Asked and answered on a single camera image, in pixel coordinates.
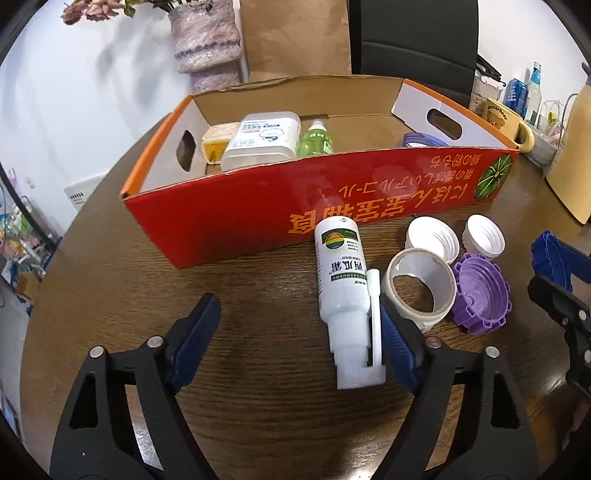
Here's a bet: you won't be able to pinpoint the pink textured vase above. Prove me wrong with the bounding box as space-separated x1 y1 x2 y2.
168 0 243 93

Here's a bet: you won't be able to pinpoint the white tape roll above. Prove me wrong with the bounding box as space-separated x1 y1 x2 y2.
381 248 458 334

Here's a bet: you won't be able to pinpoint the yellow thermos jug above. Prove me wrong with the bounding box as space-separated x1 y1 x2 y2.
545 65 591 224

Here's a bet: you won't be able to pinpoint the yellow bear mug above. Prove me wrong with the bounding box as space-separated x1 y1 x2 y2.
480 98 536 154

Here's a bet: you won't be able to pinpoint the brown paper bag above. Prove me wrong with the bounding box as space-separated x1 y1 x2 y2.
238 0 352 83

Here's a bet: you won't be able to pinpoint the blue drink bottle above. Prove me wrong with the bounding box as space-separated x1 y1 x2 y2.
524 61 543 132

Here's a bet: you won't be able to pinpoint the seed jar with black lid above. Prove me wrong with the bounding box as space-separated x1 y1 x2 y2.
470 54 506 114

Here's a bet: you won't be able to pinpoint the red cardboard box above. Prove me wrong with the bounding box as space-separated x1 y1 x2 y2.
121 75 522 269

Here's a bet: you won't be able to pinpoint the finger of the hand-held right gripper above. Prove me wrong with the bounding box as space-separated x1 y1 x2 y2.
561 240 591 296
527 274 591 398

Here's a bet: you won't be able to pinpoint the cluttered storage cart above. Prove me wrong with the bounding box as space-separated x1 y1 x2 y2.
0 194 61 296

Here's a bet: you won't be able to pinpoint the yellow lidded tub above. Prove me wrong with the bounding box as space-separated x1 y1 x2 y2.
201 122 241 165

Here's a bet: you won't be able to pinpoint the translucent white plastic container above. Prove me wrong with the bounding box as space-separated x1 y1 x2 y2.
221 111 303 172

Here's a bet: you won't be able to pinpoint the purple gear-shaped lid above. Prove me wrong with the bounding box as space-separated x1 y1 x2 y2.
447 253 514 335

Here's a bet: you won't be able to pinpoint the green spray bottle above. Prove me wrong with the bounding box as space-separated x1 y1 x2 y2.
298 119 334 158

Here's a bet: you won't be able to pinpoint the black paper bag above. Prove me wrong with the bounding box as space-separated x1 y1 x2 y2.
348 0 478 112

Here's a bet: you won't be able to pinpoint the blue gear-shaped lid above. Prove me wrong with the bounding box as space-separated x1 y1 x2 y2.
530 230 573 280

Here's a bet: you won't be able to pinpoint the white screw lid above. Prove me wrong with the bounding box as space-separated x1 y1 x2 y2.
462 215 506 258
406 216 461 264

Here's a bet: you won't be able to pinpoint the white spray bottle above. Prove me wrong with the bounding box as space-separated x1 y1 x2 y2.
314 217 386 391

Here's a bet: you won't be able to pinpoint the purple-rimmed round lid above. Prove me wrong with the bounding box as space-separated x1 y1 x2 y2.
403 131 448 149

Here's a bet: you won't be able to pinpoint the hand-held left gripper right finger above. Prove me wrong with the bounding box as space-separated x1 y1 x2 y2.
376 298 540 480

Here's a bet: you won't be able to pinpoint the dried roses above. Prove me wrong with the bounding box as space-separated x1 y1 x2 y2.
61 0 218 26

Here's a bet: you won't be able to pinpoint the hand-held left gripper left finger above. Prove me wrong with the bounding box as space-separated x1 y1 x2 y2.
50 293 222 480

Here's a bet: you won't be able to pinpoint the blue drink can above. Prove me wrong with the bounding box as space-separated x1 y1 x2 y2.
502 78 529 121

